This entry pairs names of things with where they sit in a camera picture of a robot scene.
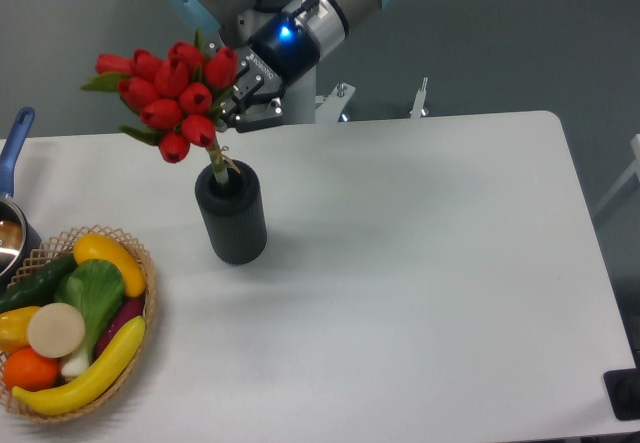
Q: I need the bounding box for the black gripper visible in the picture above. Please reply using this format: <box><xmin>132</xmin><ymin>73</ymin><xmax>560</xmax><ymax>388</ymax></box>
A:
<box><xmin>203</xmin><ymin>13</ymin><xmax>320</xmax><ymax>133</ymax></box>

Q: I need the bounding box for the red tulip bouquet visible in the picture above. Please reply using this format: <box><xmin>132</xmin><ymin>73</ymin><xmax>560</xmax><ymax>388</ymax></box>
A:
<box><xmin>81</xmin><ymin>32</ymin><xmax>240</xmax><ymax>191</ymax></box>

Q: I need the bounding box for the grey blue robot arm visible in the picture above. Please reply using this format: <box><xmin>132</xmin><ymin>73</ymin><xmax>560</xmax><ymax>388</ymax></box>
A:
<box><xmin>166</xmin><ymin>0</ymin><xmax>391</xmax><ymax>133</ymax></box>

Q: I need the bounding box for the dark grey ribbed vase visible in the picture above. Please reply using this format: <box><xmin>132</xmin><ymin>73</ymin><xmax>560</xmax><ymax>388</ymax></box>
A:
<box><xmin>195</xmin><ymin>160</ymin><xmax>267</xmax><ymax>266</ymax></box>

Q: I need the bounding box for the green bok choy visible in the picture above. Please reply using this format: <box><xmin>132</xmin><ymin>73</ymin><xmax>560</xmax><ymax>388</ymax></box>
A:
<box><xmin>54</xmin><ymin>259</ymin><xmax>125</xmax><ymax>381</ymax></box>

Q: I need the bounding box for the purple sweet potato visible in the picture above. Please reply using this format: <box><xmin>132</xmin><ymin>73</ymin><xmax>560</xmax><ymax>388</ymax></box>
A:
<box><xmin>94</xmin><ymin>297</ymin><xmax>144</xmax><ymax>358</ymax></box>

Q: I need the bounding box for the woven wicker basket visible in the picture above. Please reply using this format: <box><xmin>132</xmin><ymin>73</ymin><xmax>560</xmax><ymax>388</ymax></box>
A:
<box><xmin>1</xmin><ymin>225</ymin><xmax>157</xmax><ymax>423</ymax></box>

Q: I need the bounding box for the green cucumber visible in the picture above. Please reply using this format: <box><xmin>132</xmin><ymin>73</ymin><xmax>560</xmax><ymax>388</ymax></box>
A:
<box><xmin>1</xmin><ymin>254</ymin><xmax>77</xmax><ymax>313</ymax></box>

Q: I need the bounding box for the beige round radish slice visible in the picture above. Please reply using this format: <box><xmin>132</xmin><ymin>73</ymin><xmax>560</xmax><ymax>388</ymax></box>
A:
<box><xmin>27</xmin><ymin>303</ymin><xmax>86</xmax><ymax>359</ymax></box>

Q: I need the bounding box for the yellow bell pepper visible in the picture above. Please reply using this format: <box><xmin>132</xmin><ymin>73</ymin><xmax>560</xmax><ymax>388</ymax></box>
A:
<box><xmin>0</xmin><ymin>306</ymin><xmax>40</xmax><ymax>355</ymax></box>

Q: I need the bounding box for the orange fruit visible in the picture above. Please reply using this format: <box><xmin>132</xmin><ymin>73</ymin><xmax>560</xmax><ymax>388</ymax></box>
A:
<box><xmin>2</xmin><ymin>347</ymin><xmax>59</xmax><ymax>392</ymax></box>

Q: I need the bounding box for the yellow banana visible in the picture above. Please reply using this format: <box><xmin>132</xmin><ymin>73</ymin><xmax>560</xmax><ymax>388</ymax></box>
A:
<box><xmin>12</xmin><ymin>316</ymin><xmax>146</xmax><ymax>416</ymax></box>

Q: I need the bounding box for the black device at table edge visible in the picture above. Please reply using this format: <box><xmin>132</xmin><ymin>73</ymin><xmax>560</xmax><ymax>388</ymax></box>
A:
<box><xmin>603</xmin><ymin>369</ymin><xmax>639</xmax><ymax>421</ymax></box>

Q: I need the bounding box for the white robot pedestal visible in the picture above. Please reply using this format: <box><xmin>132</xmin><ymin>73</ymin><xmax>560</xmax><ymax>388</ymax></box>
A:
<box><xmin>282</xmin><ymin>68</ymin><xmax>356</xmax><ymax>125</ymax></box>

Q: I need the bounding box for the white table bracket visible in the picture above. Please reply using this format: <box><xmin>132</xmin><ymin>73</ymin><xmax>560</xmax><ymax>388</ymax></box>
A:
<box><xmin>409</xmin><ymin>76</ymin><xmax>430</xmax><ymax>119</ymax></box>

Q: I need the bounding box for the blue handled saucepan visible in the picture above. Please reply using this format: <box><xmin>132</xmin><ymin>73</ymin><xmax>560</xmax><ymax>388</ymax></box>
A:
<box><xmin>1</xmin><ymin>107</ymin><xmax>41</xmax><ymax>292</ymax></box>

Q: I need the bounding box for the white frame at right edge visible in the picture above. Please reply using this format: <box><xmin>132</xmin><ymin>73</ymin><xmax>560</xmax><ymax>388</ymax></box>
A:
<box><xmin>592</xmin><ymin>134</ymin><xmax>639</xmax><ymax>227</ymax></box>

